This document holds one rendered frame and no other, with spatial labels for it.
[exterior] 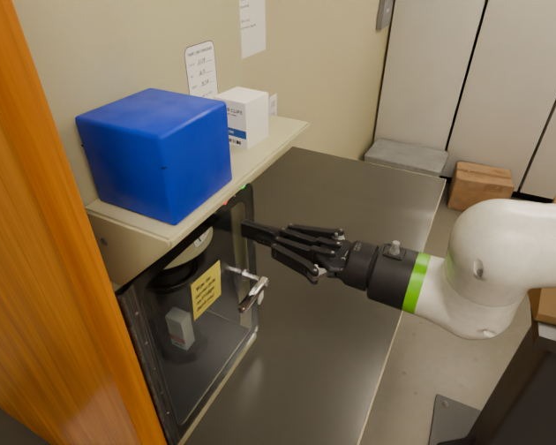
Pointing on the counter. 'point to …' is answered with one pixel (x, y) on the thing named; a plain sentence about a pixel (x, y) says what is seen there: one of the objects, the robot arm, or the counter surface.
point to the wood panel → (46, 269)
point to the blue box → (158, 152)
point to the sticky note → (206, 290)
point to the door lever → (251, 290)
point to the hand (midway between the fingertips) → (259, 232)
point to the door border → (150, 363)
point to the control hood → (128, 263)
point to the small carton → (246, 116)
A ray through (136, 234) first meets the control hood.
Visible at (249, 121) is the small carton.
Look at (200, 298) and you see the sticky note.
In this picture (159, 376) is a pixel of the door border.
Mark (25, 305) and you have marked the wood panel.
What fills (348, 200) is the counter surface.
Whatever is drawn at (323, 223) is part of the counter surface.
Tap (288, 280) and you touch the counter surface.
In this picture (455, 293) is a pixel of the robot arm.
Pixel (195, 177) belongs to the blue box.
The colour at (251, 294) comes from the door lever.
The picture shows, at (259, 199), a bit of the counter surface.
